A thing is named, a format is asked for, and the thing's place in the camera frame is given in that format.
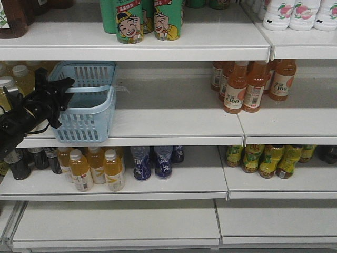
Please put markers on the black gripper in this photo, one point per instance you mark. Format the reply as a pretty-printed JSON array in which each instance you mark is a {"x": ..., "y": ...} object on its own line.
[{"x": 46, "y": 101}]

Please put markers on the light blue plastic basket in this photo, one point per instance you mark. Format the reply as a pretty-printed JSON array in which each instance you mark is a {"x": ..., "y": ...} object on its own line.
[{"x": 89, "y": 114}]

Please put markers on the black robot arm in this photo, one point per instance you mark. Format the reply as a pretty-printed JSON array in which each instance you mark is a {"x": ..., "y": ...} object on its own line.
[{"x": 12, "y": 130}]

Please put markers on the pale green drink bottle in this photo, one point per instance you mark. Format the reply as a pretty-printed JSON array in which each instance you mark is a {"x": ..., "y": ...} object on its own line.
[
  {"x": 24, "y": 78},
  {"x": 7, "y": 83}
]

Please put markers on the orange vitamin drink bottle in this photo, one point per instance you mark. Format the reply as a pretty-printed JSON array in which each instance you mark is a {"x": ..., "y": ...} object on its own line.
[
  {"x": 95, "y": 158},
  {"x": 113, "y": 170},
  {"x": 80, "y": 171},
  {"x": 64, "y": 161}
]

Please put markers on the dark tea bottle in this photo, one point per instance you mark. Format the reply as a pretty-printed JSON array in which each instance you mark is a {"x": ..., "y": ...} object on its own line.
[
  {"x": 52, "y": 156},
  {"x": 39, "y": 157},
  {"x": 18, "y": 166}
]

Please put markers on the brown tea bottle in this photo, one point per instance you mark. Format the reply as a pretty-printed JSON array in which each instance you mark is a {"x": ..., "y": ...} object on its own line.
[{"x": 16, "y": 16}]

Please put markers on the green cartoon tea bottle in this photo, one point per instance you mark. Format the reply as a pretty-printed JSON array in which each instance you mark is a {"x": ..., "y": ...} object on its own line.
[
  {"x": 129, "y": 21},
  {"x": 167, "y": 19}
]

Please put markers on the blue sports drink bottle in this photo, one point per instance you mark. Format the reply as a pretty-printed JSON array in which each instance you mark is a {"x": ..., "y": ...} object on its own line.
[
  {"x": 178, "y": 154},
  {"x": 141, "y": 158},
  {"x": 163, "y": 167}
]

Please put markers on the white metal shelf unit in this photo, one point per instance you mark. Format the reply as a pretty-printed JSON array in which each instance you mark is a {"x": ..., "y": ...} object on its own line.
[{"x": 205, "y": 206}]

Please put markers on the orange C100 juice bottle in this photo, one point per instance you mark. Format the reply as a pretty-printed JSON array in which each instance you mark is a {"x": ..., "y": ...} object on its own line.
[
  {"x": 236, "y": 88},
  {"x": 256, "y": 82},
  {"x": 284, "y": 76}
]

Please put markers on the yellow lemon tea bottle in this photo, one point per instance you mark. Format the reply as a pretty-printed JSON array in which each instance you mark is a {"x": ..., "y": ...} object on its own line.
[
  {"x": 291, "y": 156},
  {"x": 251, "y": 157},
  {"x": 307, "y": 153},
  {"x": 271, "y": 156},
  {"x": 234, "y": 155}
]

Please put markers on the white peach drink bottle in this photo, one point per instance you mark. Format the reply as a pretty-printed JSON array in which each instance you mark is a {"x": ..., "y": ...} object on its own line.
[
  {"x": 303, "y": 14},
  {"x": 277, "y": 16},
  {"x": 326, "y": 16}
]

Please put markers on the black cola bottle red label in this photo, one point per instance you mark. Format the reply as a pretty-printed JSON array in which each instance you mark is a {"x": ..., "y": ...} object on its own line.
[{"x": 327, "y": 153}]

